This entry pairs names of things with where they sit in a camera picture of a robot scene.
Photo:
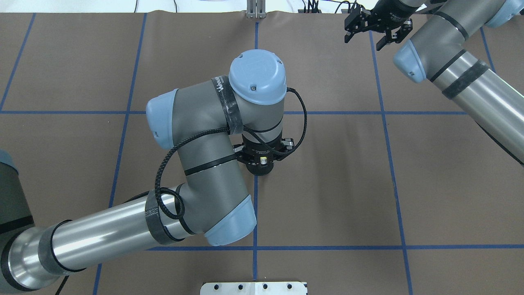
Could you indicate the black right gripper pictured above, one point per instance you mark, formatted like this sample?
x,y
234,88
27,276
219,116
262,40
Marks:
x,y
389,16

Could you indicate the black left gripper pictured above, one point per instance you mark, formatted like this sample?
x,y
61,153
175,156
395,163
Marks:
x,y
254,147

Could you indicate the brown table mat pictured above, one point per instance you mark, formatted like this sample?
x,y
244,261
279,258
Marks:
x,y
392,192

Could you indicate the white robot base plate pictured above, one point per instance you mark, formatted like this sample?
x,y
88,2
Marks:
x,y
255,288

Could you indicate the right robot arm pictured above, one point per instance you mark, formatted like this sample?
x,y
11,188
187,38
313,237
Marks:
x,y
434,32

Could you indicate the black mesh pen cup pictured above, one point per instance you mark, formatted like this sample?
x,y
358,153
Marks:
x,y
259,169

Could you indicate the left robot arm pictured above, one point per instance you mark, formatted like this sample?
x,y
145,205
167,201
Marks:
x,y
208,129

